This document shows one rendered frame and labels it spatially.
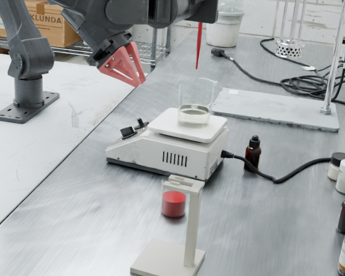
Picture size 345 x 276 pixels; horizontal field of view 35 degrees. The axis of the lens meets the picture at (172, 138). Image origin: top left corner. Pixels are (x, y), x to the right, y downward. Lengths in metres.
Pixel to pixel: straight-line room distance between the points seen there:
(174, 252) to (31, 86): 0.61
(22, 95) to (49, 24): 2.03
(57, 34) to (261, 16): 1.20
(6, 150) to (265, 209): 0.50
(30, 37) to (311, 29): 2.39
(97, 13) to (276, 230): 0.42
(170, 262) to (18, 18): 0.69
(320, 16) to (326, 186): 2.42
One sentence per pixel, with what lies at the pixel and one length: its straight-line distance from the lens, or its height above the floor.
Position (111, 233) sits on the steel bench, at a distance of 0.82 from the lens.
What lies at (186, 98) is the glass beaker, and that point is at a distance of 0.95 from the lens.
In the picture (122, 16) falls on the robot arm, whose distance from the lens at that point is 0.71.
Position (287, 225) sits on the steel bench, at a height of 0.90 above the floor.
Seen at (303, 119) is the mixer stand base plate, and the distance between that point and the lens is 1.34.
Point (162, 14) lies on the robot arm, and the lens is 0.75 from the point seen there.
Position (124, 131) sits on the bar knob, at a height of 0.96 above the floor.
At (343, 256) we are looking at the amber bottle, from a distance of 0.79.
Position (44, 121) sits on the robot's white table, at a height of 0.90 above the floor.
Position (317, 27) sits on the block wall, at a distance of 3.41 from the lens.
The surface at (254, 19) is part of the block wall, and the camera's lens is 3.40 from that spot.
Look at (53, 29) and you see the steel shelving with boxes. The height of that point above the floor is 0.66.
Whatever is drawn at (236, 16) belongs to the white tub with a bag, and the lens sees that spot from 1.99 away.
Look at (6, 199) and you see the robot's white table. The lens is 0.92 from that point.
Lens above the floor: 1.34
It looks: 22 degrees down
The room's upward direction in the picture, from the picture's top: 5 degrees clockwise
